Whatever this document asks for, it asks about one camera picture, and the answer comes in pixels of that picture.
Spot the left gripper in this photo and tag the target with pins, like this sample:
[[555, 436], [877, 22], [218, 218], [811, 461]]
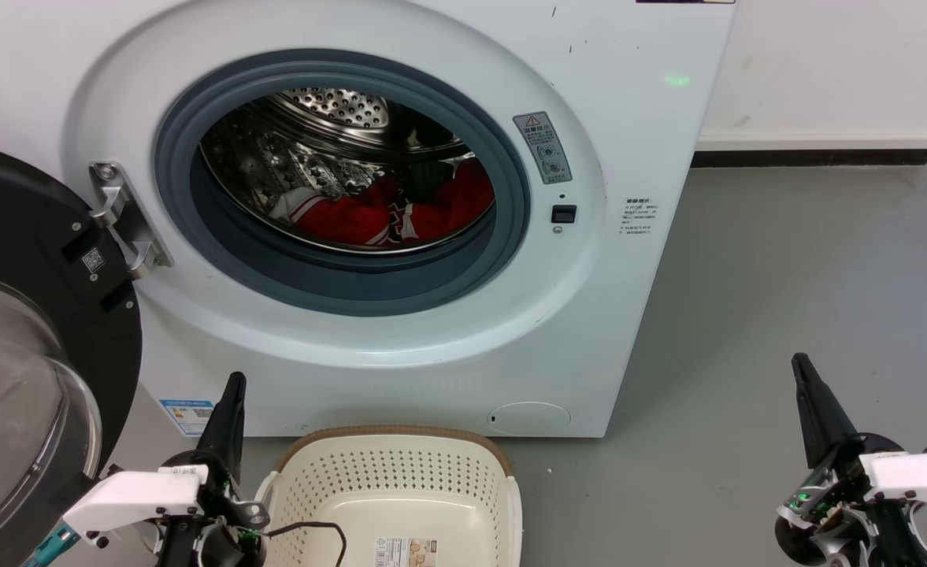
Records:
[[227, 535]]

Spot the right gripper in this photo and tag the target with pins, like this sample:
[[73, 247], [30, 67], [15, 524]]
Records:
[[841, 512]]

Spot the red garment with white trim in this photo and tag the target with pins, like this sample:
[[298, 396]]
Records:
[[431, 213]]

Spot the cream perforated laundry basket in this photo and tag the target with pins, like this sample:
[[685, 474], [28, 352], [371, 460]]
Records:
[[400, 488]]

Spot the printed paper product label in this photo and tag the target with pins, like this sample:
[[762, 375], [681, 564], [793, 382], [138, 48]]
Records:
[[405, 553]]

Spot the black glass washer door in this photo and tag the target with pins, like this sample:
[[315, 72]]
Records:
[[22, 236]]

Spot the blue energy label sticker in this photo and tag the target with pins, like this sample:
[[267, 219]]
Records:
[[189, 416]]

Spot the white front-load washing machine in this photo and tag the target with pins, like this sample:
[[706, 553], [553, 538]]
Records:
[[628, 315]]

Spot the grey warning sticker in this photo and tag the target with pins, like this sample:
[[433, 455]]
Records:
[[543, 147]]

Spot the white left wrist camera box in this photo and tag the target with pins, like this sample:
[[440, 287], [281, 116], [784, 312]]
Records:
[[136, 496]]

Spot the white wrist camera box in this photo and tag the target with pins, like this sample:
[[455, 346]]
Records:
[[920, 476], [136, 496]]

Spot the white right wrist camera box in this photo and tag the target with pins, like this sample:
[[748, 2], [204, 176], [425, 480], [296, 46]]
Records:
[[920, 476]]

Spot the white wall baseboard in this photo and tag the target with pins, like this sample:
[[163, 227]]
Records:
[[817, 139]]

